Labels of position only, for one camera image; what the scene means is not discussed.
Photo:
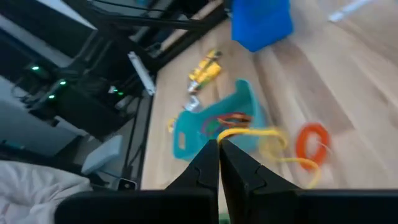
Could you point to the blue plastic basket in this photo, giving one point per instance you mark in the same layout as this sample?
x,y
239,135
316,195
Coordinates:
x,y
261,25

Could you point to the green rubber band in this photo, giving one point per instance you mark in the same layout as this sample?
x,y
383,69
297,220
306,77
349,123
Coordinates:
x,y
214,127

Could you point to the silver table bracket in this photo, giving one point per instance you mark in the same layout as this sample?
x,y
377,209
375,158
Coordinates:
x,y
143,74

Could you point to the red coil wristband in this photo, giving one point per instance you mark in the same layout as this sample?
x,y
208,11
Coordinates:
x,y
300,146

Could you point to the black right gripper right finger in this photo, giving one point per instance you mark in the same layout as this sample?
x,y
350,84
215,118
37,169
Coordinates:
x,y
245,180

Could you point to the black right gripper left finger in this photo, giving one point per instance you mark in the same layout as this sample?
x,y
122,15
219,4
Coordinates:
x,y
202,171

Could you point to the white fabric bundle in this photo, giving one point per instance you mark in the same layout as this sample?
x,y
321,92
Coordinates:
x,y
37,193

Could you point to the yellow rubber band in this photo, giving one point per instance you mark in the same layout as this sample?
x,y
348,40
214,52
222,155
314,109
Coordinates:
x,y
248,130

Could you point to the green plastic bin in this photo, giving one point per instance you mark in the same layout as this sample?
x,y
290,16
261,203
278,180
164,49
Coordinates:
x,y
194,121

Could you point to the black aluminium table frame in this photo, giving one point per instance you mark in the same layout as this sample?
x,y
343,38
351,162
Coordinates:
x,y
192,40

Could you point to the white cardboard box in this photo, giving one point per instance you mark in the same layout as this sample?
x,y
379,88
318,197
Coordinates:
x,y
102,154

